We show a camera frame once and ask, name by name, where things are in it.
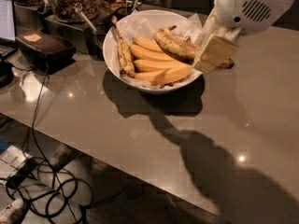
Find black cable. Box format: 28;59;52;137
4;63;94;224

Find spotted brown ripe banana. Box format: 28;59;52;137
154;26;235;69

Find laptop computer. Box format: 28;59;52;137
0;0;17;60

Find yellow banana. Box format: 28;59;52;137
135;66;191;86
133;36;162;52
129;44;173;61
133;59;188;72

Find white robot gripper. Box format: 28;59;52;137
192;0;295;73

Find black pouch case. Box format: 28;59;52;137
16;31;76;75

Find dark display stand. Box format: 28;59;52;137
13;2;143;61

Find glass jar of nuts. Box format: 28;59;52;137
49;0;99;23

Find yellow banana top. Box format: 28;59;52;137
133;36;162;52

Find paper sheet on floor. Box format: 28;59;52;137
0;146;31;184

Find yellow banana bottom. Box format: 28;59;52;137
135;66;191;86

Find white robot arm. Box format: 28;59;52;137
192;0;294;72

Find white scoop in jar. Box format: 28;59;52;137
75;7;97;35

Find white round bowl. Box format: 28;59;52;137
103;10;202;94

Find dark spotted long banana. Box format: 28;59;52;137
111;15;135;78

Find white paper bowl liner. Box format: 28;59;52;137
103;10;202;94

